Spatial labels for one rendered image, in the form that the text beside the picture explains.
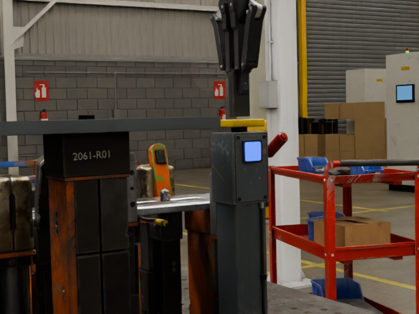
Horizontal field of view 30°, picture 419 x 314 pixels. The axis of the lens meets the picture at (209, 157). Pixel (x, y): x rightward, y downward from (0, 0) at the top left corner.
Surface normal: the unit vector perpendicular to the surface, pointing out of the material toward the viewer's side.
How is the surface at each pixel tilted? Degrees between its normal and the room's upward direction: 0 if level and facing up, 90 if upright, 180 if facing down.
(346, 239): 90
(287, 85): 90
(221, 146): 90
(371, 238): 90
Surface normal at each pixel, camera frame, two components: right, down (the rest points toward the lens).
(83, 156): 0.51, 0.04
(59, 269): -0.86, 0.05
